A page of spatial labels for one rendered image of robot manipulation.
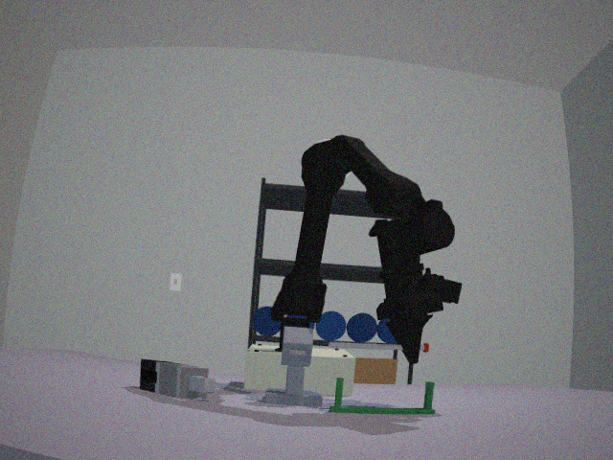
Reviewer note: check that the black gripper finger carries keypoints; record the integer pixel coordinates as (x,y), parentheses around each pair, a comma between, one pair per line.
(389,325)
(409,335)

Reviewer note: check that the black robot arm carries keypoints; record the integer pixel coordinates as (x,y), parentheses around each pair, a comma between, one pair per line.
(424,226)

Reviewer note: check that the green u-shaped bracket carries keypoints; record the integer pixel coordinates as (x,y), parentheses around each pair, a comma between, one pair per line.
(427,407)

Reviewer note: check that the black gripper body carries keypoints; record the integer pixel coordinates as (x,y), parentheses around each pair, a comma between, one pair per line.
(405,298)

